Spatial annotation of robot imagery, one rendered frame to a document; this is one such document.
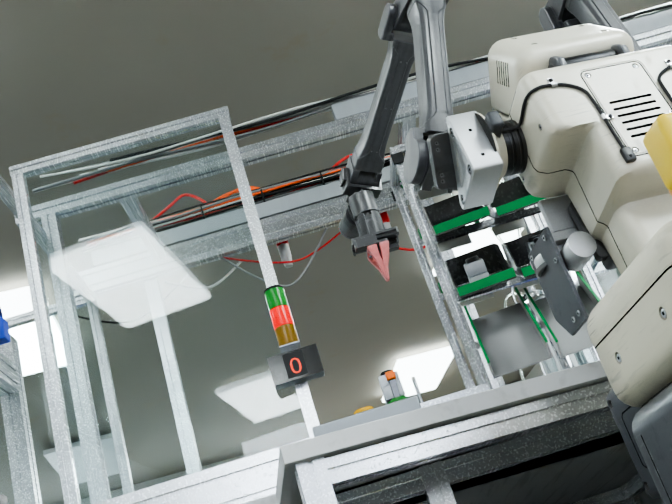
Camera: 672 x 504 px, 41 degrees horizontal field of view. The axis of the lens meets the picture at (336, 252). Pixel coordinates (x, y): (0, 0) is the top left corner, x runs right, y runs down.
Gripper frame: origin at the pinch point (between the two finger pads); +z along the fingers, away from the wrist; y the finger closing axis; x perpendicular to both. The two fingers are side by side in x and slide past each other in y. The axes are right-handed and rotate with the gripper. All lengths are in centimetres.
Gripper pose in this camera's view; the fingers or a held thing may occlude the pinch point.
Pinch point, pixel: (386, 276)
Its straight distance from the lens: 189.8
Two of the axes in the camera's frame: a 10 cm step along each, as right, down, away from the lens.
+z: 2.7, 8.8, -4.0
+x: -0.6, -4.0, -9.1
